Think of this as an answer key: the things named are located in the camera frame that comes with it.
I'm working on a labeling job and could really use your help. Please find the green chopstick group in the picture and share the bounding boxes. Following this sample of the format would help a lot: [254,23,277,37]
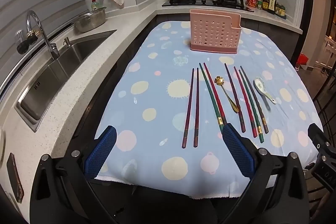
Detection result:
[239,69,264,143]

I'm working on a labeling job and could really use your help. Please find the dark maroon chopstick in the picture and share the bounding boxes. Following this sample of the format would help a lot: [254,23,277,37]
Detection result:
[194,68,199,148]
[182,68,194,149]

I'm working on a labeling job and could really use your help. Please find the red chopstick pair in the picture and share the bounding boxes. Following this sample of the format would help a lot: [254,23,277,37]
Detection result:
[203,63,227,125]

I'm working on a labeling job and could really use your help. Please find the dark brown chopstick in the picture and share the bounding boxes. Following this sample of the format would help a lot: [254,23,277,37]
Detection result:
[240,67,269,134]

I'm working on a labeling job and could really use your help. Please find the gold flower spoon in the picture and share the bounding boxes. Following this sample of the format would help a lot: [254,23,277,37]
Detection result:
[214,76,239,113]

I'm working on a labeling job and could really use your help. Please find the brown sauce bottle yellow cap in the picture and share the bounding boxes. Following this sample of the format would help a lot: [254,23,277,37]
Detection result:
[262,0,270,11]

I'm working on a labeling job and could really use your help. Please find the white ceramic spoon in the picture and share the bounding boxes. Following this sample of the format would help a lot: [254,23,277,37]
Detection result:
[253,77,277,105]

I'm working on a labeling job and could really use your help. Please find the red chopstick group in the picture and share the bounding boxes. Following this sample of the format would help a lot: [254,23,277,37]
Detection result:
[234,67,258,138]

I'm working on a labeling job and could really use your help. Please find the soap dispenser pump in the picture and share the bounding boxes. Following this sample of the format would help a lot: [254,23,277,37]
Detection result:
[63,37,71,48]

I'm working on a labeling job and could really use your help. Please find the green dish soap bottle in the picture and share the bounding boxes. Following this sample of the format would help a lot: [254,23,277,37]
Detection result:
[91,0,101,11]

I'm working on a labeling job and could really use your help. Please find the stainless steel pot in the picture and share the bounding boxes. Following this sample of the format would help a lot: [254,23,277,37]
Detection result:
[74,7,106,33]

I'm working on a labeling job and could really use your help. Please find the black phone on counter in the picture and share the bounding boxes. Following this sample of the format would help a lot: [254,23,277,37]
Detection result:
[6,153,24,203]

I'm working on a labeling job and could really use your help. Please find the red instant noodle cup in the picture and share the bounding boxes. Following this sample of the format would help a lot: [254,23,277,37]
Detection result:
[246,0,258,8]

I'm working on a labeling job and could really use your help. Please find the purple chopstick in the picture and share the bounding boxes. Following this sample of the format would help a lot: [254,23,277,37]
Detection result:
[224,63,246,133]

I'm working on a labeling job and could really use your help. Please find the dark soy sauce bottle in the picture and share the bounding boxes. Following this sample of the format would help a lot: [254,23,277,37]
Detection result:
[268,0,277,14]

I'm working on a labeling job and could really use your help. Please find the small green lid jar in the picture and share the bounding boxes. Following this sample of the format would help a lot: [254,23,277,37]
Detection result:
[257,0,263,10]

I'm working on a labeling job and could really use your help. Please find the chrome sink faucet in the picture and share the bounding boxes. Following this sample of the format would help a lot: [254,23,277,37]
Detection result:
[26,10,60,60]

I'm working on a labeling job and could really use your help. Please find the small jars on tray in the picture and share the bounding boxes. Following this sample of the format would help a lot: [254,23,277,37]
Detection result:
[275,3,286,19]

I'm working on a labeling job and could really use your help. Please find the black gas stove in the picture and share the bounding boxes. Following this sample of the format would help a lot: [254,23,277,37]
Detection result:
[162,0,254,12]

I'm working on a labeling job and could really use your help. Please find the pink perforated utensil holder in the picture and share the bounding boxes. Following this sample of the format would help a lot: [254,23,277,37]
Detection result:
[190,9,242,54]

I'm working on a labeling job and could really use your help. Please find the blue polka dot tablecloth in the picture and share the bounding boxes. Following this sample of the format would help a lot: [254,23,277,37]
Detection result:
[97,21,321,198]

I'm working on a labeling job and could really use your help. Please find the green chopstick pair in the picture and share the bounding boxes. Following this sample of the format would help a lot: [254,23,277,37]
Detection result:
[199,63,224,132]

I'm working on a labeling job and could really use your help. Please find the stainless steel sink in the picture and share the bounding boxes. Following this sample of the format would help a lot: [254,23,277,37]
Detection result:
[15,30,116,132]

